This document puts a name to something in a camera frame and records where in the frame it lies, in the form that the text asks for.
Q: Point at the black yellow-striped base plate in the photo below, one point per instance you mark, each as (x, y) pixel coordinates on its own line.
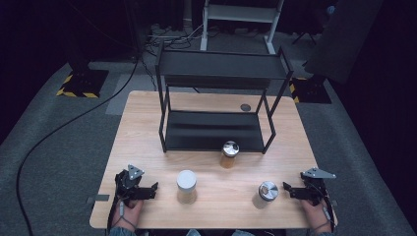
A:
(82, 83)
(309, 90)

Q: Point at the white-lid spice jar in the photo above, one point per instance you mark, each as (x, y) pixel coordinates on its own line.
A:
(187, 187)

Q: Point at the silver-lid jar pale contents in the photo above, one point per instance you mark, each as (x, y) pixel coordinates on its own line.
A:
(265, 195)

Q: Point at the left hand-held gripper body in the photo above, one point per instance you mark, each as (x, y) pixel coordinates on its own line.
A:
(126, 182)

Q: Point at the black two-tier metal rack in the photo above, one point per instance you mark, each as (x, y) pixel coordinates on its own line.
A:
(213, 131)

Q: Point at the round grey table grommet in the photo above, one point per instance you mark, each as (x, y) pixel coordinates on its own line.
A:
(245, 107)

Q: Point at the white metal desk frame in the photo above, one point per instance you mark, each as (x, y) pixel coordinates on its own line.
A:
(241, 14)

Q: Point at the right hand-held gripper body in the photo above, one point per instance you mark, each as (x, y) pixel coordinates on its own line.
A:
(316, 188)

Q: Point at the person's right hand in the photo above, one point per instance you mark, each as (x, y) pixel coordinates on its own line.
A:
(314, 214)

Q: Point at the grey tab on table edge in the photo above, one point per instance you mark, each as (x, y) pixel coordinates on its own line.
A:
(98, 198)

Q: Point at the dark grey board panel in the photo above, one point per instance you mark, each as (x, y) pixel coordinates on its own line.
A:
(342, 39)

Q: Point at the person's left hand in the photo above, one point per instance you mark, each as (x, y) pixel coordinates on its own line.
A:
(132, 214)

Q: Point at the person's clothing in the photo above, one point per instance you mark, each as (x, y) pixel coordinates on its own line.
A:
(196, 233)

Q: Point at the silver-lid jar orange contents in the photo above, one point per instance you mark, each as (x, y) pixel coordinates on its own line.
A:
(229, 154)

